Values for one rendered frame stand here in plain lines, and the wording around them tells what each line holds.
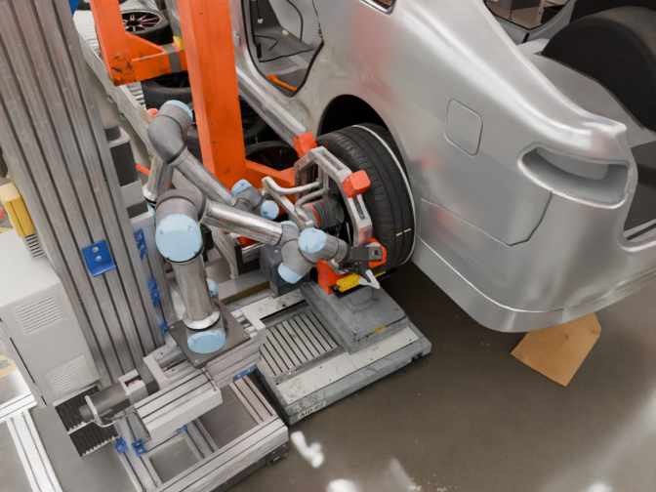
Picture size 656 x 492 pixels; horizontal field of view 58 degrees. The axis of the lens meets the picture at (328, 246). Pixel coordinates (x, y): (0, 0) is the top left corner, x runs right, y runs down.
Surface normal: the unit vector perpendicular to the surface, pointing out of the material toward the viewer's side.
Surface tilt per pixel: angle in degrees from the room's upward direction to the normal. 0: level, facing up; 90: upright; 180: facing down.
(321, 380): 0
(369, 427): 0
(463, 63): 65
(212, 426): 0
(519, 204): 90
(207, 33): 90
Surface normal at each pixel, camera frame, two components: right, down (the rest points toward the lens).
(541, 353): 0.01, -0.76
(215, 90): 0.52, 0.56
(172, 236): 0.23, 0.55
